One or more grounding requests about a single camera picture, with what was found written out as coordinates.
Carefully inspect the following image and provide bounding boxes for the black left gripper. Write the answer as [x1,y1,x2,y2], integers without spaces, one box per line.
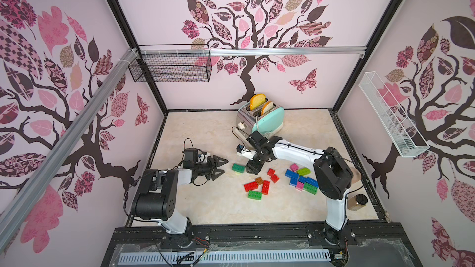
[194,155,228,181]

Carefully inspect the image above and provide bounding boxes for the dark green lego brick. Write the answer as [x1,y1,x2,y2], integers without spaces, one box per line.
[231,163,246,174]

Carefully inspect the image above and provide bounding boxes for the red long lego brick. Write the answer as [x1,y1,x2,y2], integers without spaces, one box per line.
[261,180,270,195]
[244,182,259,192]

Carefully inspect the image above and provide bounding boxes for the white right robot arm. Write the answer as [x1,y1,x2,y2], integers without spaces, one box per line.
[236,131,353,245]

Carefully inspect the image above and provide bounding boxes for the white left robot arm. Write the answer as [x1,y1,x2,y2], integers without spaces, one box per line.
[131,155,228,247]

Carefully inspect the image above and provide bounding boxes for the brown small lego brick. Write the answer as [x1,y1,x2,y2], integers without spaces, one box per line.
[255,177,263,185]

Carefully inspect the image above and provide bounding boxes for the small red lego brick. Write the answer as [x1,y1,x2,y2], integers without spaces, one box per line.
[267,168,275,176]
[271,174,280,184]

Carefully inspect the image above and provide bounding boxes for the red long lego brick upright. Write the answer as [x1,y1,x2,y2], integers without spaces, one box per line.
[261,180,270,195]

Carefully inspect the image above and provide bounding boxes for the green long lego brick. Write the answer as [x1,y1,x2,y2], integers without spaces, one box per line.
[247,190,262,201]

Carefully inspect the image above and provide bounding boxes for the blue lego brick left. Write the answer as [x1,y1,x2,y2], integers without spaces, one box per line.
[285,169,299,179]

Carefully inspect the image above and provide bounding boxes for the pink small lego brick top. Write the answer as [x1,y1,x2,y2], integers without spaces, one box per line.
[290,164,299,172]

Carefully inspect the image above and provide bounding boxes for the blue small lego brick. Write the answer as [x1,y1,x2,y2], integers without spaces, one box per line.
[289,178,298,187]

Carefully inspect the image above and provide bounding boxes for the lime lego brick right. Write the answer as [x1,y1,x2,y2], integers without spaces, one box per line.
[296,168,311,176]

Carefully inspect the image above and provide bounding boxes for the pink lego brick lower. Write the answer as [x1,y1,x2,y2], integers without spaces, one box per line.
[296,182,304,191]

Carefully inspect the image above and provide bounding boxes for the blue long lego brick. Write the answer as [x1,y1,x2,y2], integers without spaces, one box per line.
[306,177,319,188]

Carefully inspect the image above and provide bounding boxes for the green lego brick right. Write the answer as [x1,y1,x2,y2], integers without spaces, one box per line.
[303,183,318,195]

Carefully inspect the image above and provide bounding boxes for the mint and cream toaster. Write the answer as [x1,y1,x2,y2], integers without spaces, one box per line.
[231,102,285,142]

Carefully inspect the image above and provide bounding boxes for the toast slice right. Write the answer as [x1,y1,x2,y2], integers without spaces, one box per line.
[261,101,275,116]

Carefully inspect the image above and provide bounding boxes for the toast slice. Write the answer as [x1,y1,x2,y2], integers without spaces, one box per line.
[261,101,275,116]
[249,94,266,111]

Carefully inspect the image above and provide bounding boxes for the toast slice left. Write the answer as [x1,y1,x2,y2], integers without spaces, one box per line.
[249,94,266,111]

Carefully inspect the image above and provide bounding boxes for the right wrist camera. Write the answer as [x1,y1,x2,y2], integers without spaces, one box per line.
[236,145,256,159]

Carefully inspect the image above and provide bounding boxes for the white slotted cable duct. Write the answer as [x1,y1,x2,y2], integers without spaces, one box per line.
[116,249,331,267]

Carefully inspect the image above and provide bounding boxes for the black wire basket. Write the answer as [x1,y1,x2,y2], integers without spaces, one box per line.
[129,43,212,82]

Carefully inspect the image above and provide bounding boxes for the aluminium rail back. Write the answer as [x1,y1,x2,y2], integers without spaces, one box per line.
[141,46,367,57]

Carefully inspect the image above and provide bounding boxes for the aluminium rail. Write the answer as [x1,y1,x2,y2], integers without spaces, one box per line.
[1,48,139,252]
[141,46,367,57]

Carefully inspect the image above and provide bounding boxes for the white wire shelf basket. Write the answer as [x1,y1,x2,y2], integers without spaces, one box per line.
[359,72,430,158]

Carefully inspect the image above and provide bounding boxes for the aluminium rail left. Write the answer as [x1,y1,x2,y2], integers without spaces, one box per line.
[1,48,139,252]

